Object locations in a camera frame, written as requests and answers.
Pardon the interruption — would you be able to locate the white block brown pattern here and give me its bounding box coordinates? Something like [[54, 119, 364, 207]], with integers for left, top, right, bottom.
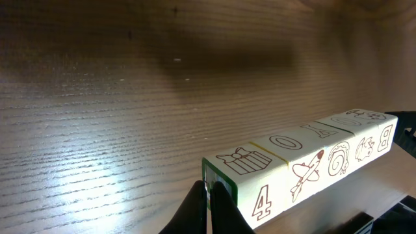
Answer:
[[300, 122, 355, 185]]

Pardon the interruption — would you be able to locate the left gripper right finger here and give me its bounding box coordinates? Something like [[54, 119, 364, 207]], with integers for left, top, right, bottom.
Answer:
[[210, 181, 255, 234]]

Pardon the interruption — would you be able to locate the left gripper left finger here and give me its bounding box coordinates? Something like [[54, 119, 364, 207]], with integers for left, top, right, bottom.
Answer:
[[159, 180, 207, 234]]

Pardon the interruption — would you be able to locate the blue edged white block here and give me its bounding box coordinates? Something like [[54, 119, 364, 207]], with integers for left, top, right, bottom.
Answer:
[[344, 109, 398, 163]]

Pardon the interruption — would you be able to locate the white block grid pattern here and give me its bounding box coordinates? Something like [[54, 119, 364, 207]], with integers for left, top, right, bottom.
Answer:
[[202, 144, 288, 229]]

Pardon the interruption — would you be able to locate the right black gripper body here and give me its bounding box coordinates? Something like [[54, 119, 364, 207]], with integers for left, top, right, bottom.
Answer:
[[386, 111, 416, 158]]

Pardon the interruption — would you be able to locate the soccer ball picture block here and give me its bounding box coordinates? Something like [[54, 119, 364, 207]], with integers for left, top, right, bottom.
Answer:
[[251, 127, 325, 207]]

